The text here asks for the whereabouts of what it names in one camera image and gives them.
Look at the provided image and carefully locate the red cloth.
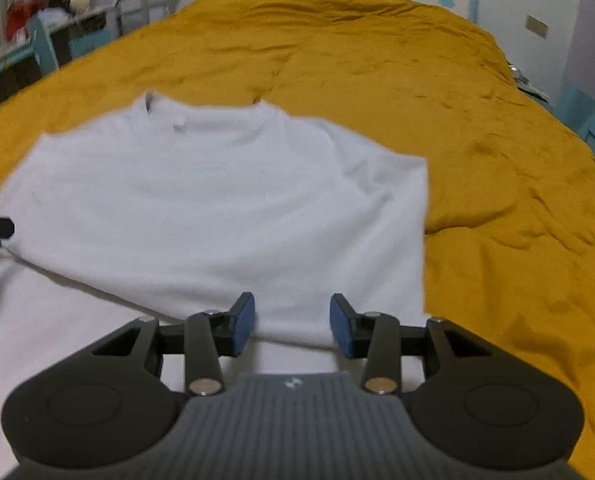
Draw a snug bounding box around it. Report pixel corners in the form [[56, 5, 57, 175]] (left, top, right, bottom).
[[4, 0, 44, 42]]

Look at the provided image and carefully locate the wall switch plate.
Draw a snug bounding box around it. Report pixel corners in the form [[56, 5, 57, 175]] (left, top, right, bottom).
[[525, 14, 550, 39]]

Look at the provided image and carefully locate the blue nightstand with drawers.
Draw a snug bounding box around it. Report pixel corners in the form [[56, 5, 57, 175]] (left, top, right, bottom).
[[556, 84, 595, 183]]

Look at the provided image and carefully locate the blue chair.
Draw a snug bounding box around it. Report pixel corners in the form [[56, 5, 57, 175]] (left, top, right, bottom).
[[26, 10, 114, 73]]

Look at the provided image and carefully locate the white t-shirt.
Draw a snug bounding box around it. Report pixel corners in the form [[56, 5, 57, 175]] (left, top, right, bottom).
[[0, 89, 431, 480]]

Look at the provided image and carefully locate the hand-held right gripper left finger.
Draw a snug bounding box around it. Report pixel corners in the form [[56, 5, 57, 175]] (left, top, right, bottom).
[[90, 291, 256, 397]]

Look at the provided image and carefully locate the grey metal stool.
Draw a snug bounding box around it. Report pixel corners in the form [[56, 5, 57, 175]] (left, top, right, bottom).
[[114, 0, 179, 37]]

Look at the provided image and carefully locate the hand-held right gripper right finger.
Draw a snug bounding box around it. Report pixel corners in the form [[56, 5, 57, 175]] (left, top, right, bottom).
[[329, 292, 493, 395]]

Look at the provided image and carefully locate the mustard yellow blanket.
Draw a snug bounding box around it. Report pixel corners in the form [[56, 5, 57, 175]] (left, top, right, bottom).
[[0, 0, 595, 480]]

